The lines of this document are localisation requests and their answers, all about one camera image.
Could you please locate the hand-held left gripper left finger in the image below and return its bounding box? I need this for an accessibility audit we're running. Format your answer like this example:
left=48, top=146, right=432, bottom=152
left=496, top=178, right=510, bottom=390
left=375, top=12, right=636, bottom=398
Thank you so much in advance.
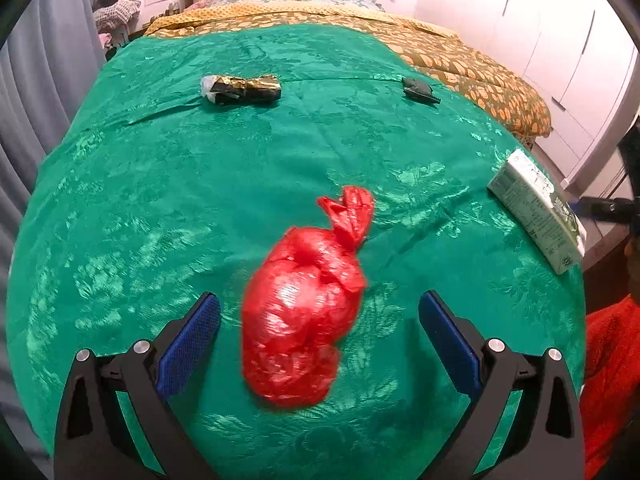
left=54, top=291, right=222, bottom=480

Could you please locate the white and green carton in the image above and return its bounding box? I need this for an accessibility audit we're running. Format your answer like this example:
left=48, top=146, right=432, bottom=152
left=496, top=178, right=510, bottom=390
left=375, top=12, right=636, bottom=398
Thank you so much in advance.
left=486, top=148, right=587, bottom=276

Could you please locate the red garment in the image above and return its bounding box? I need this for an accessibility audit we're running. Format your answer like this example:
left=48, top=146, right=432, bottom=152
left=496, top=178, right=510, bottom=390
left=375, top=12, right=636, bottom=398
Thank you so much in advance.
left=582, top=294, right=640, bottom=480

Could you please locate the grey curtain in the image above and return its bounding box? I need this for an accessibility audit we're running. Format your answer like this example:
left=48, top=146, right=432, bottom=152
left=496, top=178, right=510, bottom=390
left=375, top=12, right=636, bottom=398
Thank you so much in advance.
left=0, top=0, right=108, bottom=221

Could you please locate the yellow patterned bedsheet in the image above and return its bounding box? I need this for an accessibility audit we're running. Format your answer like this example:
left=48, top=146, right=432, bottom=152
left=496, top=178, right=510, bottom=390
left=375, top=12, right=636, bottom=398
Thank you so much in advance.
left=144, top=0, right=552, bottom=137

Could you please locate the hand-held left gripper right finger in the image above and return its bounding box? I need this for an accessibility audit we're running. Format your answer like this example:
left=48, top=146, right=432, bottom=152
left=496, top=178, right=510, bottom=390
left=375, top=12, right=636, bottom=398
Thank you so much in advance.
left=419, top=290, right=586, bottom=480

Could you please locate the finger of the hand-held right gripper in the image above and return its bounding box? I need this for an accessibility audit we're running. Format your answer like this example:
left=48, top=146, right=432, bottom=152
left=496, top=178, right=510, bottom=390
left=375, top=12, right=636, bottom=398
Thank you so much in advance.
left=570, top=197, right=640, bottom=222

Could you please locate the gold and black wrapper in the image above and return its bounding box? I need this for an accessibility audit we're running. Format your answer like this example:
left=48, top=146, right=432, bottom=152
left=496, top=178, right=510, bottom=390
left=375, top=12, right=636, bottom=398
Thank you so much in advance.
left=200, top=73, right=283, bottom=107

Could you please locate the red plastic bag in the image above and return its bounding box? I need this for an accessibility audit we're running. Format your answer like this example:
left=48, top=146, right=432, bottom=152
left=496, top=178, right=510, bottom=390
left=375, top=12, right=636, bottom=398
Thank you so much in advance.
left=241, top=185, right=376, bottom=408

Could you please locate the pile of clothes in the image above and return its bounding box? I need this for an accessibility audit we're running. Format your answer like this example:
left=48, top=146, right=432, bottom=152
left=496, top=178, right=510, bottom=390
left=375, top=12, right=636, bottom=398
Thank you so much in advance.
left=94, top=0, right=145, bottom=51

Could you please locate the green patterned blanket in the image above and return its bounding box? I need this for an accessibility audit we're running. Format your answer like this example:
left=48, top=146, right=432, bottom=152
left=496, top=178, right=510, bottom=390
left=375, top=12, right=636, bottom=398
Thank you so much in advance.
left=5, top=22, right=590, bottom=480

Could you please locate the white wardrobe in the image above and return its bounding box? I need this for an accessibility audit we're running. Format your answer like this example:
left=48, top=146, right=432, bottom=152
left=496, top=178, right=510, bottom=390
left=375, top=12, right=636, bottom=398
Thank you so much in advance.
left=415, top=0, right=640, bottom=196

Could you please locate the small dark green wrapper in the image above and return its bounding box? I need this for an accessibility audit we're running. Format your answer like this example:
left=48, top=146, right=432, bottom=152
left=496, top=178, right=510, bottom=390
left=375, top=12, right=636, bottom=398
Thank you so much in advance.
left=402, top=76, right=442, bottom=106

